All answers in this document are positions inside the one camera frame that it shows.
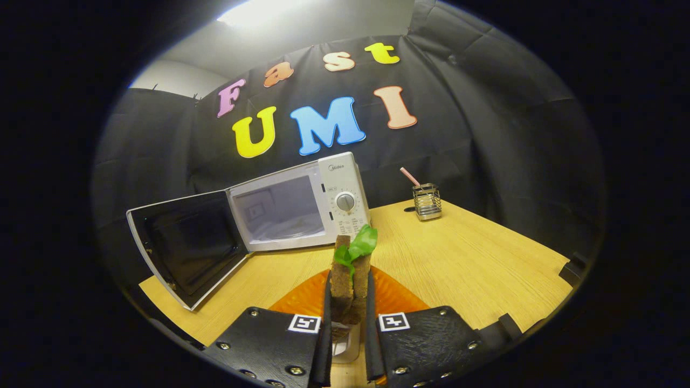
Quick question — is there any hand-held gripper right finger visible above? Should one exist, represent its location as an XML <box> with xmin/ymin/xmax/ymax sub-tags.
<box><xmin>364</xmin><ymin>267</ymin><xmax>488</xmax><ymax>388</ymax></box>

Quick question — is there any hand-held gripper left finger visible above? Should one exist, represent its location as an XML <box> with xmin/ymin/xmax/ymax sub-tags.
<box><xmin>204</xmin><ymin>269</ymin><xmax>334</xmax><ymax>388</ymax></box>

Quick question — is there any brown bread lettuce sandwich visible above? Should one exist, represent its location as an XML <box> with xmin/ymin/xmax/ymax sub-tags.
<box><xmin>329</xmin><ymin>224</ymin><xmax>378</xmax><ymax>327</ymax></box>

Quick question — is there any white microwave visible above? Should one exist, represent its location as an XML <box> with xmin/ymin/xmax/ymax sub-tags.
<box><xmin>126</xmin><ymin>151</ymin><xmax>371</xmax><ymax>311</ymax></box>

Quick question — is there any white plastic tray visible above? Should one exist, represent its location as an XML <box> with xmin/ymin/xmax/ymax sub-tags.
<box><xmin>330</xmin><ymin>322</ymin><xmax>362</xmax><ymax>364</ymax></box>

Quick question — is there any black backdrop cloth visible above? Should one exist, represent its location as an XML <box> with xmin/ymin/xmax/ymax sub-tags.
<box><xmin>92</xmin><ymin>3</ymin><xmax>607</xmax><ymax>286</ymax></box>

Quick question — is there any metal wire mesh holder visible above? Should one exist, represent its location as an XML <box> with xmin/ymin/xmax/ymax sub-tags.
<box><xmin>412</xmin><ymin>183</ymin><xmax>443</xmax><ymax>221</ymax></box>

